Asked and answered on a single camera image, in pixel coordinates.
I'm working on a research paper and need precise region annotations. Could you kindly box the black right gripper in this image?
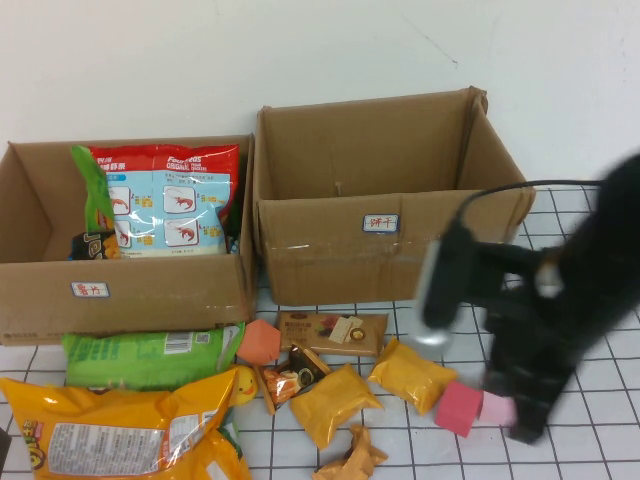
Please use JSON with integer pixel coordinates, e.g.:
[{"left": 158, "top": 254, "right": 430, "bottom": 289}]
[{"left": 480, "top": 279, "right": 594, "bottom": 444}]

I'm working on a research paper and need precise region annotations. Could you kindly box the light pink foam cube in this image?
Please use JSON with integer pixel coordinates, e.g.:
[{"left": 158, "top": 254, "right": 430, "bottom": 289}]
[{"left": 477, "top": 390, "right": 519, "bottom": 427}]

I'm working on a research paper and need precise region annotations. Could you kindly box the dark pink foam cube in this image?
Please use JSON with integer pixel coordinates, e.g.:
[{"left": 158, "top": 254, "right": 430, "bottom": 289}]
[{"left": 434, "top": 382, "right": 485, "bottom": 439}]

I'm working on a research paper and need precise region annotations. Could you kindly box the yellow snack packet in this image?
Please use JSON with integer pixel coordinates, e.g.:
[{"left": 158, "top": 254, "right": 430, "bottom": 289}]
[
  {"left": 367, "top": 337, "right": 459, "bottom": 416},
  {"left": 288, "top": 363, "right": 385, "bottom": 451}
]

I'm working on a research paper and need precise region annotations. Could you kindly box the red shrimp cracker bag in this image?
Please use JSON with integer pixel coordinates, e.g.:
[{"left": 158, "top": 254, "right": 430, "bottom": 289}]
[{"left": 87, "top": 143, "right": 241, "bottom": 259}]

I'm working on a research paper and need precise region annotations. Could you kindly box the small brown orange snack packet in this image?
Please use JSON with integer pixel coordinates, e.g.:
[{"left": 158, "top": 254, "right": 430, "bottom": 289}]
[{"left": 252, "top": 343, "right": 332, "bottom": 416}]

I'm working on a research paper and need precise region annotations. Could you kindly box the black snack bag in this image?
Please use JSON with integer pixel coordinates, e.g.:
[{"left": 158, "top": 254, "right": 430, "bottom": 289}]
[{"left": 67, "top": 229, "right": 122, "bottom": 262}]

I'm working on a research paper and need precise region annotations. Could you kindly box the white grid tablecloth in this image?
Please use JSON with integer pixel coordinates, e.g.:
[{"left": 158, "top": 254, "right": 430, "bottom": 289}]
[{"left": 0, "top": 184, "right": 640, "bottom": 480}]

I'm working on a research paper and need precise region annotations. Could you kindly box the crumpled tan wrapper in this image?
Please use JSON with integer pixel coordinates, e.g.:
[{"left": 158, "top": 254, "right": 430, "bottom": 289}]
[{"left": 312, "top": 423, "right": 390, "bottom": 480}]

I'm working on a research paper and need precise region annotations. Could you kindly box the brown biscuit packet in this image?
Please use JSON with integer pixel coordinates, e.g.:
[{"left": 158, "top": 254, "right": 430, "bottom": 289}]
[{"left": 277, "top": 310, "right": 390, "bottom": 359}]

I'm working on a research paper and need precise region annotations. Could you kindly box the white label with red writing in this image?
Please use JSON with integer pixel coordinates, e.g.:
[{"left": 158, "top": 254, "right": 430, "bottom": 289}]
[
  {"left": 69, "top": 279, "right": 111, "bottom": 300},
  {"left": 362, "top": 213, "right": 401, "bottom": 234}
]

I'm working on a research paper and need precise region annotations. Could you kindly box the tall cardboard box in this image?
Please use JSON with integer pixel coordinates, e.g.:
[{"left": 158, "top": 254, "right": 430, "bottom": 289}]
[{"left": 252, "top": 85, "right": 536, "bottom": 305}]

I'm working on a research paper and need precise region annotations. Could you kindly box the orange foam block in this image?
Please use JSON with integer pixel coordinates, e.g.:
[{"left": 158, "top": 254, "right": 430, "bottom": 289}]
[{"left": 235, "top": 319, "right": 282, "bottom": 366}]

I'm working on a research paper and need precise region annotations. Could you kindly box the yellow rubber duck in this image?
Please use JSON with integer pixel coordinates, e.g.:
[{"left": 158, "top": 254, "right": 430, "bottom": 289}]
[{"left": 230, "top": 364, "right": 259, "bottom": 407}]

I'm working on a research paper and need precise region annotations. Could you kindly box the green chip bag with QR code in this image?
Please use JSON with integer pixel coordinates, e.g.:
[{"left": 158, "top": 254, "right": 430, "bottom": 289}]
[{"left": 60, "top": 322, "right": 246, "bottom": 394}]

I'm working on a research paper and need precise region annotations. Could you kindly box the low cardboard box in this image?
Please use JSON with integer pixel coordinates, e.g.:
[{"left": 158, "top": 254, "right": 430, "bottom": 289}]
[{"left": 0, "top": 133, "right": 259, "bottom": 347}]

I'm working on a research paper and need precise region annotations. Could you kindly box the large yellow chip bag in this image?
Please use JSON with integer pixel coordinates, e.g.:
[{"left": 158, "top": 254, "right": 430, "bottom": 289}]
[{"left": 0, "top": 367, "right": 254, "bottom": 480}]

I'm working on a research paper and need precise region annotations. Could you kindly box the green chip bag with barcode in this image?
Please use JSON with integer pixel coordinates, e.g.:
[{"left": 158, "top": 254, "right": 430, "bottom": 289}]
[{"left": 69, "top": 144, "right": 242, "bottom": 240}]

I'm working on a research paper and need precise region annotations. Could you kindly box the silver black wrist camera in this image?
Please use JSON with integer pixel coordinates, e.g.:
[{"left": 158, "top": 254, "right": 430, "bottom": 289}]
[{"left": 414, "top": 227, "right": 476, "bottom": 351}]

